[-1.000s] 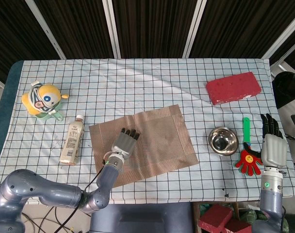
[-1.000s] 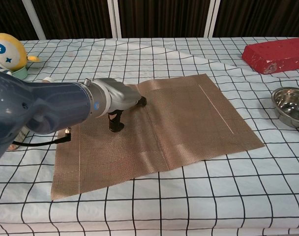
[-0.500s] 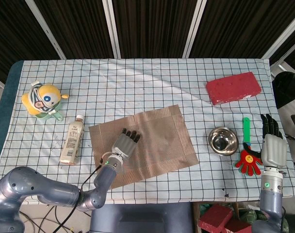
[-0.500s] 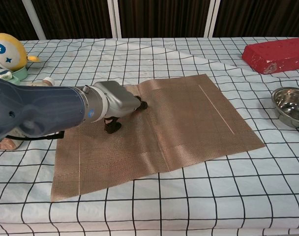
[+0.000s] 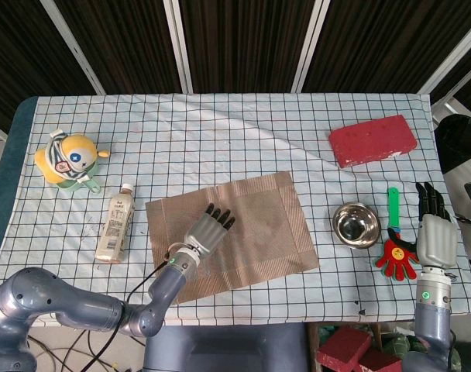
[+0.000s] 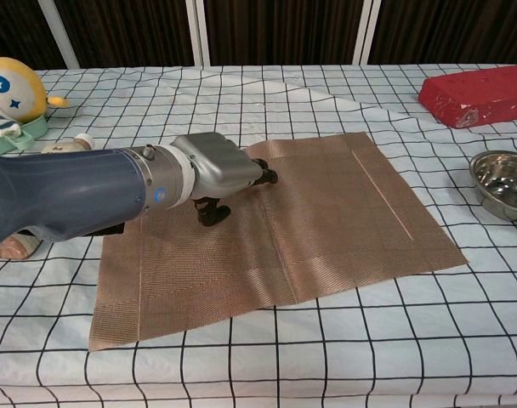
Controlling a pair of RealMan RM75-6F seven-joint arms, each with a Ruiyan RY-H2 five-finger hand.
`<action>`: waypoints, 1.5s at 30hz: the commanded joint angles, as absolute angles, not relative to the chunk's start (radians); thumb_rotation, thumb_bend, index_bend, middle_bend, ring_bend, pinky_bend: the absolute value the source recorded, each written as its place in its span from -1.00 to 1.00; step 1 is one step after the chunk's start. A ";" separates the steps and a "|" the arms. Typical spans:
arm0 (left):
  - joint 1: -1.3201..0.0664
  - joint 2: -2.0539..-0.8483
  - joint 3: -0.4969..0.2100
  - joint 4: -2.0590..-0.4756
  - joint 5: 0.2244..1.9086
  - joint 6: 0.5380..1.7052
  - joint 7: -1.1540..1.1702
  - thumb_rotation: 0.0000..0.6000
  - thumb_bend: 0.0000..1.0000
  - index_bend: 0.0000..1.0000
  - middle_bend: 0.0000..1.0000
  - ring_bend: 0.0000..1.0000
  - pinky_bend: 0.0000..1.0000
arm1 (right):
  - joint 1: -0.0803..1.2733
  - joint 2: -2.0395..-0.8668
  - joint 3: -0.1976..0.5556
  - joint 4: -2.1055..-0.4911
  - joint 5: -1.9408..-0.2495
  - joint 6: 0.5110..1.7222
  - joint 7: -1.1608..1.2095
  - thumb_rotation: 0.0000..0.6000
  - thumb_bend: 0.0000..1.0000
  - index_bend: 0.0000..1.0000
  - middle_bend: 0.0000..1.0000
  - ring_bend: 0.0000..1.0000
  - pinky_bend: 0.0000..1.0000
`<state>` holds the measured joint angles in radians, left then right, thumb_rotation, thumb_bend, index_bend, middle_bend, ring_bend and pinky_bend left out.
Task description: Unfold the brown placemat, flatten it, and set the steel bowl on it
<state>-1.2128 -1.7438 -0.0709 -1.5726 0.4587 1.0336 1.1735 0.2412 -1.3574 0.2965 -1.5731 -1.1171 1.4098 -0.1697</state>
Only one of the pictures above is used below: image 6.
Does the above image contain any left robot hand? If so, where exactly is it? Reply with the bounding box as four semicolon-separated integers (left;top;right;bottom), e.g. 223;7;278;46
170;132;279;228

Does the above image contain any brown woven placemat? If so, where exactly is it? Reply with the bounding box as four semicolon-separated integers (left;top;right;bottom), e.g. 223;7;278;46
88;131;470;353

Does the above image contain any stainless steel bowl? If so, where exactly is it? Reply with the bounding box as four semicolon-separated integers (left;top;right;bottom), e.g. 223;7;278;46
469;150;517;222

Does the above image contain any milk tea bottle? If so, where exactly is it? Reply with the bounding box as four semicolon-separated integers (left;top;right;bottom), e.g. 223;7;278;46
0;133;94;260

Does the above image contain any dark slatted partition panel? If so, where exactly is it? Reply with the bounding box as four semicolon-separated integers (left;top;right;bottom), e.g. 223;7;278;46
54;0;196;69
368;0;517;65
203;0;365;67
0;0;68;71

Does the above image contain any green plastic container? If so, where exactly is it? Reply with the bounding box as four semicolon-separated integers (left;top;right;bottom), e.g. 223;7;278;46
0;114;49;158

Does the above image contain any white checkered tablecloth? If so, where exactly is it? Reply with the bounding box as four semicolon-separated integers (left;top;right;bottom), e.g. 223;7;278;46
0;63;517;408

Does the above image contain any yellow plush toy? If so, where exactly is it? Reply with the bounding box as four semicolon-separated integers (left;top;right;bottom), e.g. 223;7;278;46
0;44;72;139

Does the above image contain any red brick with white chips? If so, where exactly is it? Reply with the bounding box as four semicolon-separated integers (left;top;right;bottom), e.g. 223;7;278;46
418;64;517;128

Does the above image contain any white partition post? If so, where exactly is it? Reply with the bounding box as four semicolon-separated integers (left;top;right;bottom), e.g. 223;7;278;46
185;0;212;67
39;0;80;69
350;0;381;65

